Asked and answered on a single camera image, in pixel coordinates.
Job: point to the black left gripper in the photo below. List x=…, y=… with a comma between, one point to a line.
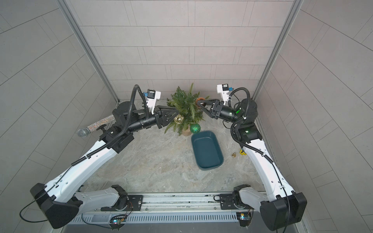
x=160, y=117

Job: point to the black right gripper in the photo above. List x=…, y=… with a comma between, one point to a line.
x=217, y=108

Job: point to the copper shiny ball ornament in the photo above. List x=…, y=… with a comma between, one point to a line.
x=200, y=101

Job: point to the gold shiny ball ornament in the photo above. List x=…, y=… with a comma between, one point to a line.
x=179, y=119

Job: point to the green glitter ball ornament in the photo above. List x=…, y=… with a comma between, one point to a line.
x=195, y=128

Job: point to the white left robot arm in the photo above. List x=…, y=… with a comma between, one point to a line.
x=60, y=199

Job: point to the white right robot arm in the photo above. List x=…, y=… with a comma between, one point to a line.
x=280, y=206

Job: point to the small green christmas tree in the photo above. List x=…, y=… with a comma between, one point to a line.
x=185, y=102

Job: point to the teal plastic tray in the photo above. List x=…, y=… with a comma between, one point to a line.
x=207, y=151

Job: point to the glittery silver microphone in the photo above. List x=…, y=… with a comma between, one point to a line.
x=101, y=124

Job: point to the right green circuit board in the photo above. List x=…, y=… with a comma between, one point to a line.
x=244, y=218

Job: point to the green circuit board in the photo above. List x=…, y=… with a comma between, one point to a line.
x=118, y=221
x=244, y=218

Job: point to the left green circuit board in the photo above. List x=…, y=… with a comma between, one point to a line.
x=118, y=221

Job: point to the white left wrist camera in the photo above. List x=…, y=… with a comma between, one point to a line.
x=151, y=97

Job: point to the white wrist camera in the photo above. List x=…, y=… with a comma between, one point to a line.
x=151, y=97
x=223, y=90

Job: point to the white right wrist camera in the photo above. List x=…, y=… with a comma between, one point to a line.
x=223, y=90

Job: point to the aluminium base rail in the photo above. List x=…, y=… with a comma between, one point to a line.
x=171, y=208

